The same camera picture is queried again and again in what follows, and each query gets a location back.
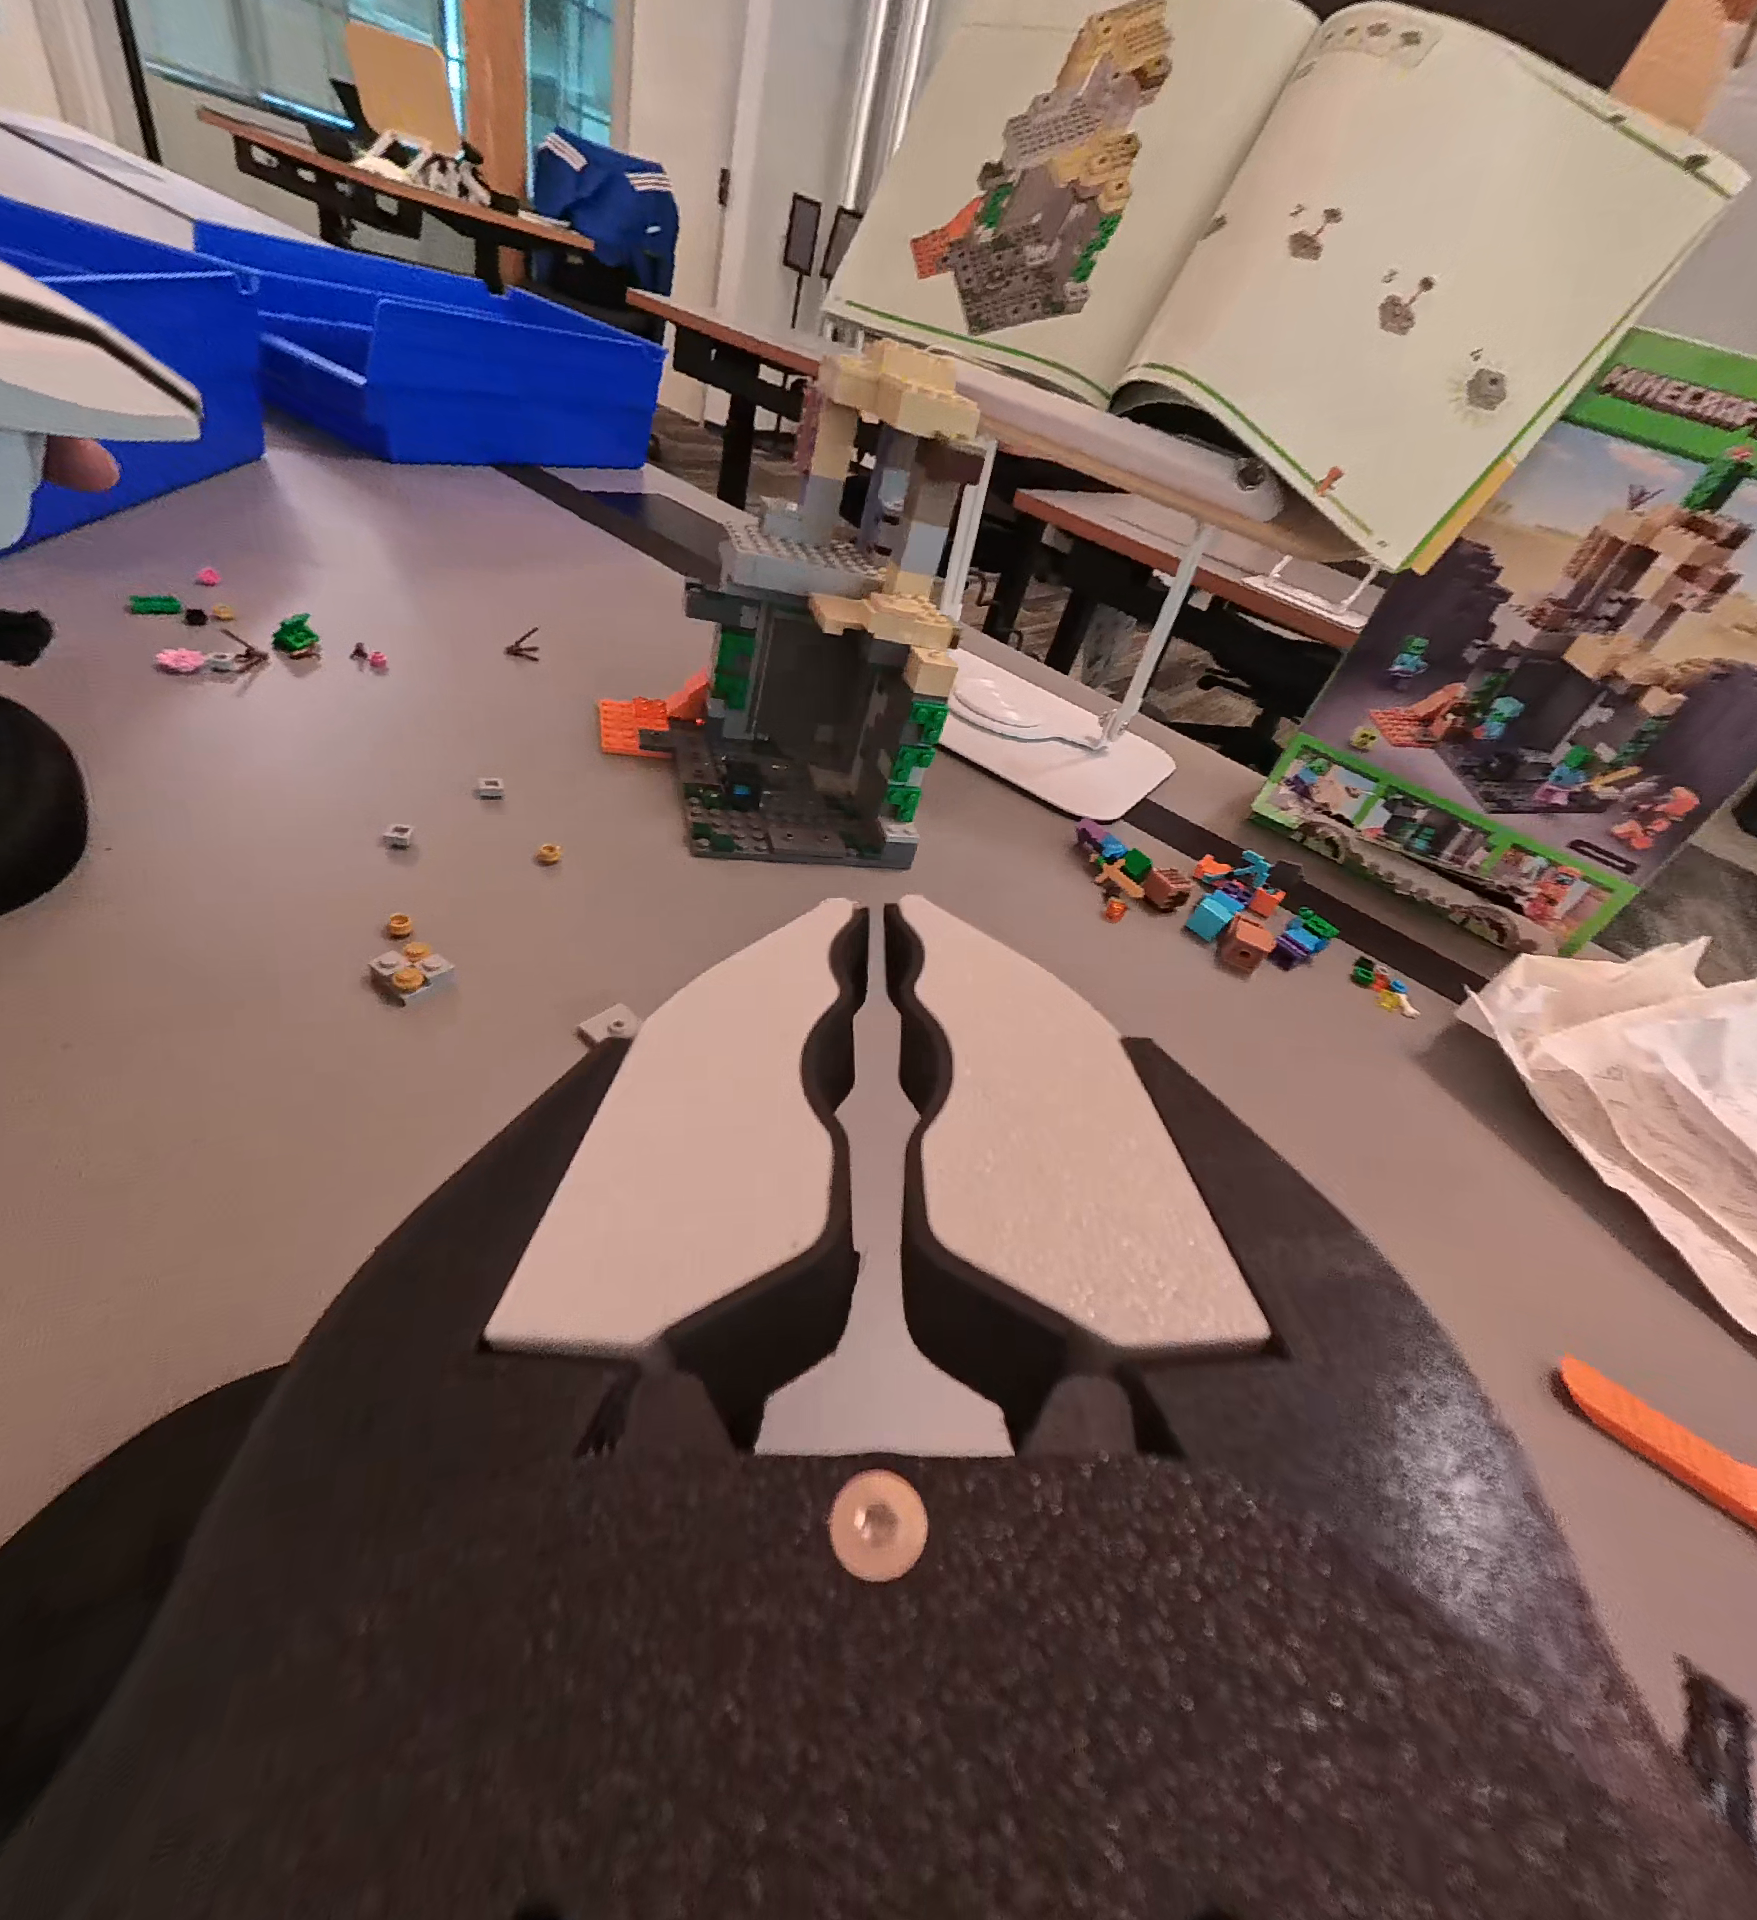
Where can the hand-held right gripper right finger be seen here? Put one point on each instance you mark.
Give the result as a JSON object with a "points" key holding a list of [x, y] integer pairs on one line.
{"points": [[1072, 1158]]}

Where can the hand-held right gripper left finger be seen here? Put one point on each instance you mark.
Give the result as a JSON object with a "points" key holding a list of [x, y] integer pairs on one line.
{"points": [[682, 1158]]}

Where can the grey plate with tan studs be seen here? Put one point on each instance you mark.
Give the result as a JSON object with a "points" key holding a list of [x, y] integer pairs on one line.
{"points": [[414, 972]]}

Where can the wooden-top desk black legs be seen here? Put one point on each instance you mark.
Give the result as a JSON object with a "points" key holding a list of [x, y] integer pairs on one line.
{"points": [[369, 173]]}

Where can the grey desk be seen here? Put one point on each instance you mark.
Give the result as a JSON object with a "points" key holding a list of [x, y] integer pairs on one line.
{"points": [[217, 1199]]}

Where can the person's left hand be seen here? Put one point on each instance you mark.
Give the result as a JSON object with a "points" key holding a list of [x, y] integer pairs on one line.
{"points": [[84, 463]]}

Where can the blue plastic bin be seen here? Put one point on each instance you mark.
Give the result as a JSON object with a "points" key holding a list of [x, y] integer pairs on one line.
{"points": [[143, 374], [516, 390], [291, 300]]}

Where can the grey flat tile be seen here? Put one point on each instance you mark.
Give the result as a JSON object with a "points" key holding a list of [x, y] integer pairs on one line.
{"points": [[609, 1025]]}

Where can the pink flower brick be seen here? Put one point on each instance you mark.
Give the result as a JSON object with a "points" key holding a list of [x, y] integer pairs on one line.
{"points": [[181, 664]]}

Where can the pile of colourful toy bricks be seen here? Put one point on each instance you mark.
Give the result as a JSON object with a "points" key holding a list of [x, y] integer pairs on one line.
{"points": [[1239, 914]]}

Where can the brown twig pieces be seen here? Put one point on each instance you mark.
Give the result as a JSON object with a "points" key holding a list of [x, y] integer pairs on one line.
{"points": [[248, 651]]}

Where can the green leafy brick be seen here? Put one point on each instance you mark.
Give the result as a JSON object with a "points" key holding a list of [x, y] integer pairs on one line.
{"points": [[297, 634]]}

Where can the white book stand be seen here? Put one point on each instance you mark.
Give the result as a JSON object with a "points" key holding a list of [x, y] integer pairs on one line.
{"points": [[1072, 735]]}

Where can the toy brick tower model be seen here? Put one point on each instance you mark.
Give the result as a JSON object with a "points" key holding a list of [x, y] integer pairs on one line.
{"points": [[811, 674]]}

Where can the blue jacket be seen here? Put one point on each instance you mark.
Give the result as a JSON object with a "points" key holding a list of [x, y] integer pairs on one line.
{"points": [[599, 205]]}

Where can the pile of white paper bags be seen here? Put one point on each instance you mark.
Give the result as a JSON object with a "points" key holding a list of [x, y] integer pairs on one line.
{"points": [[1689, 1111]]}

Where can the wooden-top table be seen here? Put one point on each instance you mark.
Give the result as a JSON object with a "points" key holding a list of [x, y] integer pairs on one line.
{"points": [[729, 352], [1162, 533]]}

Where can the toy brick set box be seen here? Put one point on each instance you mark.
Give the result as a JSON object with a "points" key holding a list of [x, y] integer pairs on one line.
{"points": [[1553, 691]]}

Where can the orange brick separator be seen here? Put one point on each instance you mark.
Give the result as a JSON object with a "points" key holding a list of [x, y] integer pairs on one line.
{"points": [[1704, 1463]]}

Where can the open instruction booklet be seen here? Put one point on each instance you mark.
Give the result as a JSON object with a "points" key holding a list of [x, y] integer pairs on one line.
{"points": [[1268, 228]]}

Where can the black rectangular frame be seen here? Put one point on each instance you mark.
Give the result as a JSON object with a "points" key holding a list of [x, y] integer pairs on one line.
{"points": [[803, 233], [839, 249]]}

